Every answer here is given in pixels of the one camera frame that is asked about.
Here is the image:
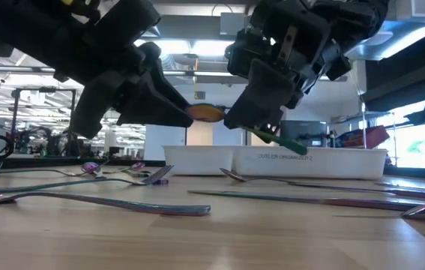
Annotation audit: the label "black background robot arms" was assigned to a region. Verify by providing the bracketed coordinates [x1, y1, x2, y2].
[15, 125, 85, 158]

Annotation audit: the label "linear ceiling light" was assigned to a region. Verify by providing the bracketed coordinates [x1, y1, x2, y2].
[0, 65, 348, 83]

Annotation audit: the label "white cutlery organizer tray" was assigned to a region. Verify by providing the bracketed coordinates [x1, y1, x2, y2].
[162, 144, 388, 180]

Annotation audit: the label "wheeled metal rack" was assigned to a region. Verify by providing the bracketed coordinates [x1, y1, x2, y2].
[328, 80, 397, 166]

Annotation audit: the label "black computer monitor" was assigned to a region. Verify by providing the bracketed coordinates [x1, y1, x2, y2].
[279, 119, 328, 148]

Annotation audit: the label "iridescent rainbow teaspoon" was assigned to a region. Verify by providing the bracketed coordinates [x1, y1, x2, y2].
[80, 160, 108, 180]
[101, 160, 146, 176]

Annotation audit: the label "red storage bin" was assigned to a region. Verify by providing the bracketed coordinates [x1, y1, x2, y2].
[336, 125, 391, 150]

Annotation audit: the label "black neighbouring rig frame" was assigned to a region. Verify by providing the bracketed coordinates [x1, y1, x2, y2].
[10, 86, 78, 157]

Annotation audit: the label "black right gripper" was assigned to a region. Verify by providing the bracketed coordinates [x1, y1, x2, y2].
[223, 0, 389, 131]

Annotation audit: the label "white ceiling access point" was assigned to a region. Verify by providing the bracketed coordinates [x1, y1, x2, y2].
[364, 30, 396, 47]

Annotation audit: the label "grey ceiling box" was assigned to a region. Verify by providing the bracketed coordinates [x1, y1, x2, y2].
[219, 12, 251, 38]

